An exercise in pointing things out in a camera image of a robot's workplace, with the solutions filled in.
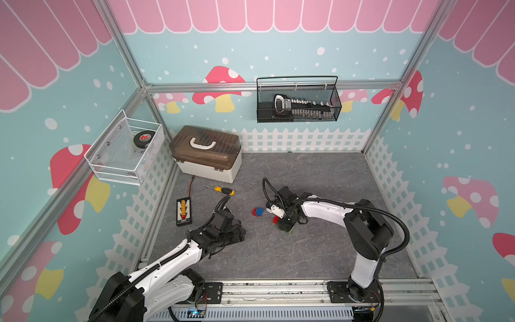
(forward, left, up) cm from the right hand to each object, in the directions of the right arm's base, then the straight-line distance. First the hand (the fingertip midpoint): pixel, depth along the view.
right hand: (282, 224), depth 92 cm
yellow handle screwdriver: (+18, +28, +1) cm, 34 cm away
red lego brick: (+5, +13, +2) cm, 14 cm away
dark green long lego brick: (-6, +1, +8) cm, 10 cm away
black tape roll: (+21, +56, +34) cm, 69 cm away
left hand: (-7, +19, +4) cm, 21 cm away
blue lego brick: (+5, +11, +4) cm, 12 cm away
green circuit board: (-33, +33, -1) cm, 47 cm away
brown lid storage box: (+26, +34, +21) cm, 48 cm away
